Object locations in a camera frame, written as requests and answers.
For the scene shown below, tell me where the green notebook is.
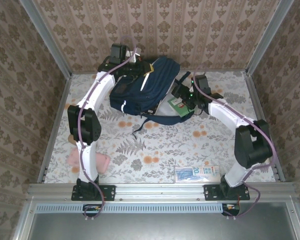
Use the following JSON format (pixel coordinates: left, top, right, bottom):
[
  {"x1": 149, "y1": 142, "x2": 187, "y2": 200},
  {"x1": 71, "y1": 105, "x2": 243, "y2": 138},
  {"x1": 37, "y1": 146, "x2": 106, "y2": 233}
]
[{"x1": 166, "y1": 96, "x2": 195, "y2": 118}]

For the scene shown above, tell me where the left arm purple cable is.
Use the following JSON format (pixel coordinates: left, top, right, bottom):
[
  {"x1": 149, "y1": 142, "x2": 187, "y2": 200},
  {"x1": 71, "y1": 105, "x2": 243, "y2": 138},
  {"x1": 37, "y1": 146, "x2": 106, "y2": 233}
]
[{"x1": 73, "y1": 35, "x2": 141, "y2": 221}]

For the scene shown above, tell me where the grey sheet metal panel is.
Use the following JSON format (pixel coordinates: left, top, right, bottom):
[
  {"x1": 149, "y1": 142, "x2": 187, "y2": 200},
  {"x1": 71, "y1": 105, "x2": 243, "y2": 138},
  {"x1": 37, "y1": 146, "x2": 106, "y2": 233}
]
[{"x1": 13, "y1": 201, "x2": 300, "y2": 240}]

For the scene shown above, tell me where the aluminium table side rail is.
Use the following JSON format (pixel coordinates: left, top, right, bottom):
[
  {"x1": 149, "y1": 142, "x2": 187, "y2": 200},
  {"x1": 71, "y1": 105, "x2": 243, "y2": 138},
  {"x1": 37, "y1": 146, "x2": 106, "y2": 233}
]
[
  {"x1": 243, "y1": 72, "x2": 286, "y2": 182},
  {"x1": 37, "y1": 74, "x2": 72, "y2": 183}
]

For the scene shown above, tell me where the pink pencil case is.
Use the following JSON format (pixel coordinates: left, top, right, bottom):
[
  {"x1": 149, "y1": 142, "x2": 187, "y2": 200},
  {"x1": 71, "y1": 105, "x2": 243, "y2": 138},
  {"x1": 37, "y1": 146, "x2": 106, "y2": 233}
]
[{"x1": 66, "y1": 148, "x2": 110, "y2": 174}]

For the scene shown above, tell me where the navy blue backpack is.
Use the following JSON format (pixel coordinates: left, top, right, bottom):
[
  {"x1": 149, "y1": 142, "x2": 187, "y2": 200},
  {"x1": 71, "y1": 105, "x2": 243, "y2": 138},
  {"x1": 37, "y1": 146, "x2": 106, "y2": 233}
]
[{"x1": 109, "y1": 56, "x2": 195, "y2": 141}]

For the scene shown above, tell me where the pale blue slotted cable duct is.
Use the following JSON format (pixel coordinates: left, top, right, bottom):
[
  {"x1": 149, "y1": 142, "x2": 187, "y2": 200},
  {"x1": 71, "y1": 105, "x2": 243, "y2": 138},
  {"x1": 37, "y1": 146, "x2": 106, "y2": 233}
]
[{"x1": 36, "y1": 202, "x2": 225, "y2": 214}]

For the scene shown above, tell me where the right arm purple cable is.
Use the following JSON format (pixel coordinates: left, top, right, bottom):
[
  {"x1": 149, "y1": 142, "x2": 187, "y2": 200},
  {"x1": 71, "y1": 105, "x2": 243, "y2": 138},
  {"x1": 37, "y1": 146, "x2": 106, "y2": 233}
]
[{"x1": 191, "y1": 65, "x2": 277, "y2": 221}]

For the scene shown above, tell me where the aluminium frame post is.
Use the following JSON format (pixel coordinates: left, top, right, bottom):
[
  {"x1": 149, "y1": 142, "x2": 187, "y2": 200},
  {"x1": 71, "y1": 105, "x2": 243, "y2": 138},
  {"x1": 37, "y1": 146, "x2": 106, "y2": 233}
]
[
  {"x1": 245, "y1": 0, "x2": 295, "y2": 76},
  {"x1": 19, "y1": 0, "x2": 73, "y2": 79}
]

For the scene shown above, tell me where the floral patterned table cover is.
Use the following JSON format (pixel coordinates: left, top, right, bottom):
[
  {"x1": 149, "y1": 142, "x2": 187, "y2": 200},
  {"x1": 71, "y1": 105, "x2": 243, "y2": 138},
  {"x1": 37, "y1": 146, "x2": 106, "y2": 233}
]
[{"x1": 43, "y1": 71, "x2": 277, "y2": 185}]

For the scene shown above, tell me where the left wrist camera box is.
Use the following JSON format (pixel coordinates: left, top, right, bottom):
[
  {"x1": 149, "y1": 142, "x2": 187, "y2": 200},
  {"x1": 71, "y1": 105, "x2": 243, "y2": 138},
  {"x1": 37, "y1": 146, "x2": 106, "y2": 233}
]
[{"x1": 126, "y1": 47, "x2": 142, "y2": 64}]

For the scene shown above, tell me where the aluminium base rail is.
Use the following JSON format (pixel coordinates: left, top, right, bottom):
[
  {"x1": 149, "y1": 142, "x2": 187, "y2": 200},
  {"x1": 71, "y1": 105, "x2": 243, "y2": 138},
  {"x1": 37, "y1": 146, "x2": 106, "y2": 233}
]
[{"x1": 27, "y1": 181, "x2": 297, "y2": 202}]

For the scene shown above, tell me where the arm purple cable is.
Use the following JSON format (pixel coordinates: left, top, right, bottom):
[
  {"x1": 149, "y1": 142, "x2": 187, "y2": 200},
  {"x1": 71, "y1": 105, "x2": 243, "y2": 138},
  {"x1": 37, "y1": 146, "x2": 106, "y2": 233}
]
[
  {"x1": 73, "y1": 35, "x2": 141, "y2": 221},
  {"x1": 191, "y1": 65, "x2": 277, "y2": 221}
]

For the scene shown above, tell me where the blue face mask pack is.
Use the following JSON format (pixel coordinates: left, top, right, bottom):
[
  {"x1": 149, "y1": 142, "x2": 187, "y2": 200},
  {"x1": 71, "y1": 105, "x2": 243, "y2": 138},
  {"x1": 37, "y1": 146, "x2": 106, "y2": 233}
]
[{"x1": 174, "y1": 165, "x2": 221, "y2": 185}]

